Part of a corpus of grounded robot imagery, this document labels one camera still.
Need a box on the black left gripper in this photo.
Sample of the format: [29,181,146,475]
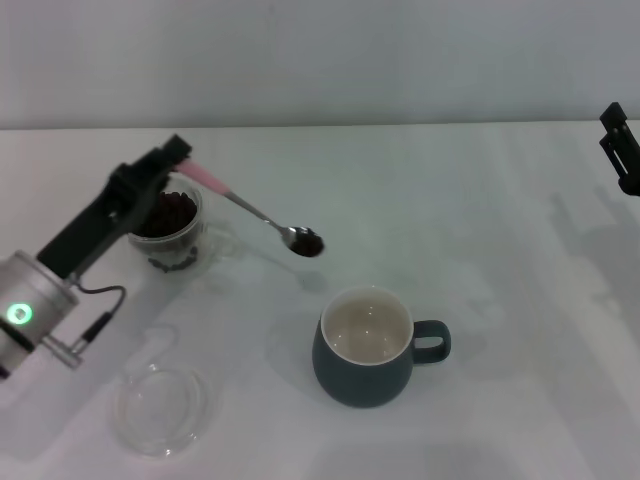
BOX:
[36,133,194,279]

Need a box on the pink-handled metal spoon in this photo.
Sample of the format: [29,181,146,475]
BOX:
[176,159,326,259]

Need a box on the small coffee beans heap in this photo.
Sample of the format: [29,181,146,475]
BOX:
[289,234,326,259]

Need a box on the dark teal ceramic mug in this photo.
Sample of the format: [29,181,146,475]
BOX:
[312,284,453,409]

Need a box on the coffee beans pile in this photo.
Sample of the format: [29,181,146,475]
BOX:
[142,192,198,239]

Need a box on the double-walled glass cup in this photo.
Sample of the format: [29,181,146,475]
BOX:
[127,178,246,282]

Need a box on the clear glass saucer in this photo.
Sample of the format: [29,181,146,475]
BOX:
[112,366,209,447]

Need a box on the thin black cable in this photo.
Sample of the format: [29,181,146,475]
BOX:
[68,283,127,342]

